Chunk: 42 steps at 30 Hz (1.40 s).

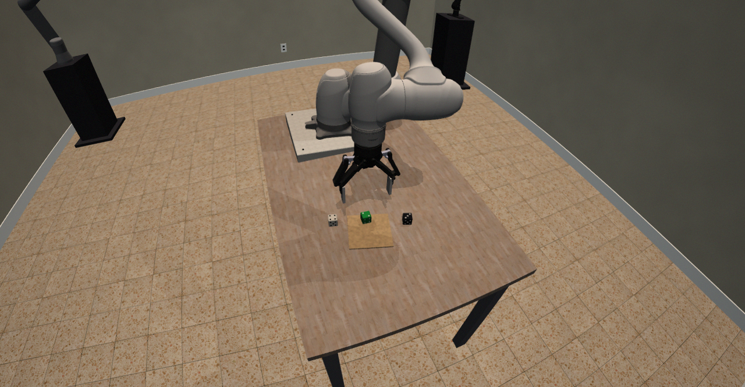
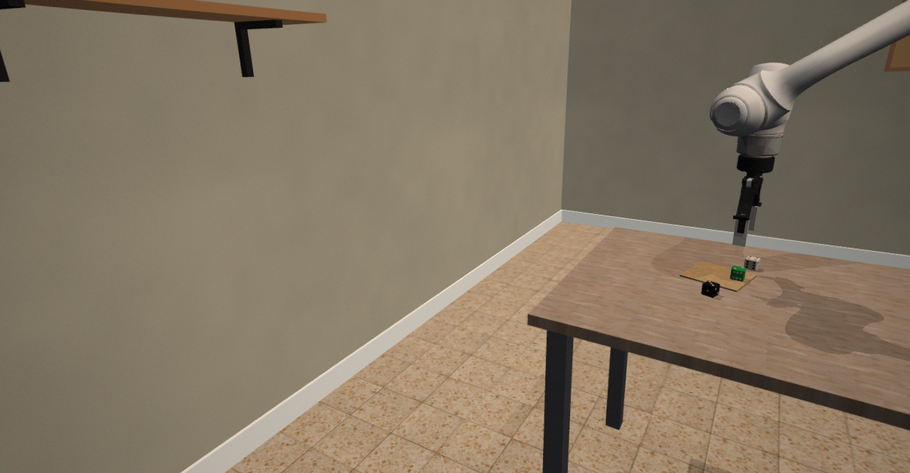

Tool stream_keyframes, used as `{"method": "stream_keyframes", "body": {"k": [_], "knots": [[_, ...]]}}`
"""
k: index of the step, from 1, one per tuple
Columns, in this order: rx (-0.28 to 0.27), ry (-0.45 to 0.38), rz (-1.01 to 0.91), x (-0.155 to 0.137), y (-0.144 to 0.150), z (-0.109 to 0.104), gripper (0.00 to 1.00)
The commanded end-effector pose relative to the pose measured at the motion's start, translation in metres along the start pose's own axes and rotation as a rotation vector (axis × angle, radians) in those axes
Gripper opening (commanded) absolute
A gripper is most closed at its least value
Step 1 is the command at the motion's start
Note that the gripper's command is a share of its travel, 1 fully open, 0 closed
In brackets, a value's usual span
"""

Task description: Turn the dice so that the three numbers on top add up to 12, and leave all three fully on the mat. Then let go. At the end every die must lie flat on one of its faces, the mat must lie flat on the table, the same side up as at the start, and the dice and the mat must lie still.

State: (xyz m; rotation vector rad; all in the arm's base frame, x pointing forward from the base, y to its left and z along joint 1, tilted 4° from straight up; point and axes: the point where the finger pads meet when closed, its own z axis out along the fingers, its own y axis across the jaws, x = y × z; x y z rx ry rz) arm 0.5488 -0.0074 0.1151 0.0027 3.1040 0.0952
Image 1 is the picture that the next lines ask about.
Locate tan mat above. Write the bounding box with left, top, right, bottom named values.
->
left=347, top=214, right=393, bottom=250

